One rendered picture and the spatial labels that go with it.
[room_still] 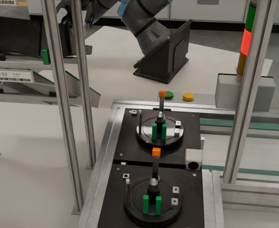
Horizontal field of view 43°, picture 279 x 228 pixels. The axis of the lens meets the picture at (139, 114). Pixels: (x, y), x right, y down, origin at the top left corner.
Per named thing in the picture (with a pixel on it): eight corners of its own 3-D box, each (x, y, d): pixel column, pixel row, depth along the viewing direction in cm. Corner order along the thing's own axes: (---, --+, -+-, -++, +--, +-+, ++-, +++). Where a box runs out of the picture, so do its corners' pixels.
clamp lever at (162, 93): (157, 114, 109) (159, 90, 107) (164, 114, 109) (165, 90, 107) (157, 117, 106) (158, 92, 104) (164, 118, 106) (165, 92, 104)
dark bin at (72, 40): (49, 48, 103) (51, 22, 101) (92, 54, 100) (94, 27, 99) (-15, 50, 76) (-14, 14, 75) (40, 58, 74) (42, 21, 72)
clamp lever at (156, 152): (151, 175, 89) (152, 147, 87) (159, 176, 89) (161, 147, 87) (150, 182, 86) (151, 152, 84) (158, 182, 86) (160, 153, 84)
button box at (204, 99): (157, 104, 130) (158, 90, 127) (216, 107, 129) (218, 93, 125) (156, 116, 125) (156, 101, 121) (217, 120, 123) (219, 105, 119)
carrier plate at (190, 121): (125, 112, 118) (125, 107, 117) (199, 117, 116) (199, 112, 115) (113, 164, 99) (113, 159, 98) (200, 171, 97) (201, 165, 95)
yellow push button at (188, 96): (182, 96, 125) (182, 91, 124) (193, 97, 125) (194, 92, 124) (182, 102, 122) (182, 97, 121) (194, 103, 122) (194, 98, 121)
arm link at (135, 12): (138, 31, 160) (119, 7, 158) (161, 12, 153) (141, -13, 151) (129, 38, 150) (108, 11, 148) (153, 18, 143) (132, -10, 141)
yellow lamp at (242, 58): (235, 66, 80) (239, 46, 77) (258, 67, 79) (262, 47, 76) (238, 78, 76) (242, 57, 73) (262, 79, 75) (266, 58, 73)
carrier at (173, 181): (112, 168, 98) (109, 133, 90) (201, 175, 96) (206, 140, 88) (93, 248, 78) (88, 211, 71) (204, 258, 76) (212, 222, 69)
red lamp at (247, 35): (239, 45, 77) (242, 24, 74) (262, 46, 76) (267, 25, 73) (242, 56, 73) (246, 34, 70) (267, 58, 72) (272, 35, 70)
